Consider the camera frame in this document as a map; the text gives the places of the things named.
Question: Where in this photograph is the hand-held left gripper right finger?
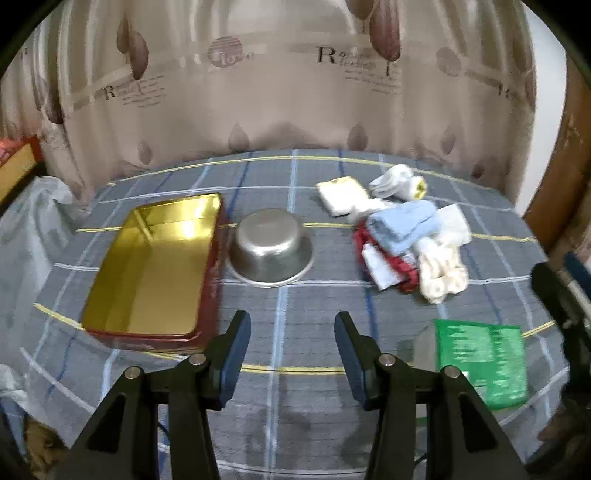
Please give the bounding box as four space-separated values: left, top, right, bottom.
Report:
333 311 532 480

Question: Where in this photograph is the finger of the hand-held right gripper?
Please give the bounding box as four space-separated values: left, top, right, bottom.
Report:
530 253 591 334

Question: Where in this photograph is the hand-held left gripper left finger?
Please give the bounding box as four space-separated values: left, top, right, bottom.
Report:
55 310 252 480

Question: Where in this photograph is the floral printed white wrapper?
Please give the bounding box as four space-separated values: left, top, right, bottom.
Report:
361 244 402 291

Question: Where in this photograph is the red and white cloth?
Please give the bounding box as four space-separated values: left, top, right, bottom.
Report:
353 222 421 294

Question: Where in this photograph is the cream patterned cloth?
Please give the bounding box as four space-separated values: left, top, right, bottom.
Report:
416 242 469 304

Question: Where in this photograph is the clear plastic bag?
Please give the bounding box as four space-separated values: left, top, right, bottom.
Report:
434 203 472 247

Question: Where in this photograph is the red tin box gold inside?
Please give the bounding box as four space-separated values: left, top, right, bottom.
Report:
81 193 225 354

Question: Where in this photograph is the light blue towel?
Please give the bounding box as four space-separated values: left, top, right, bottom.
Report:
367 200 439 254

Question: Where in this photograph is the white cloth yellow trim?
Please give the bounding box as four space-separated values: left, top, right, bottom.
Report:
316 176 370 217

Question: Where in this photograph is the white sock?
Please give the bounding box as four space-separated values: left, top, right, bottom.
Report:
368 165 416 200

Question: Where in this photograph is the grey plaid blanket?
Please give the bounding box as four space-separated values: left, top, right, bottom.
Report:
0 148 573 480

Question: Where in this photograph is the green packet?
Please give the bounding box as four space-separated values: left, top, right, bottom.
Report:
435 319 528 411

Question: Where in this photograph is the wooden door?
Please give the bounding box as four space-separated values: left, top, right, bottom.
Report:
522 69 591 259

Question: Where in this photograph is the steel bowl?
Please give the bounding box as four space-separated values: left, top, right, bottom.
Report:
226 209 315 289

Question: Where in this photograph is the beige leaf print curtain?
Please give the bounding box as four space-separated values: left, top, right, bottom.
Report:
0 0 568 213

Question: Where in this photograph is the red and yellow box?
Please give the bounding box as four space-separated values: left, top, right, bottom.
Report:
0 136 44 204

